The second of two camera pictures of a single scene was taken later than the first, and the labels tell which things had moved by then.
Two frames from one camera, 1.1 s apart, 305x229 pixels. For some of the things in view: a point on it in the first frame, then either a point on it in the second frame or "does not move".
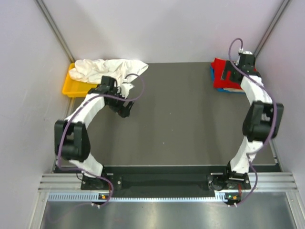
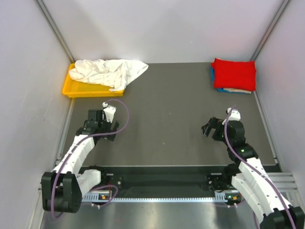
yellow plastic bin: (74, 88) does not move
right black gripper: (228, 67) -> (214, 123)
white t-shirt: (92, 71) does not move
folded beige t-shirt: (234, 89) does not move
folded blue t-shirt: (221, 89) does not move
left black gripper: (122, 111) -> (115, 127)
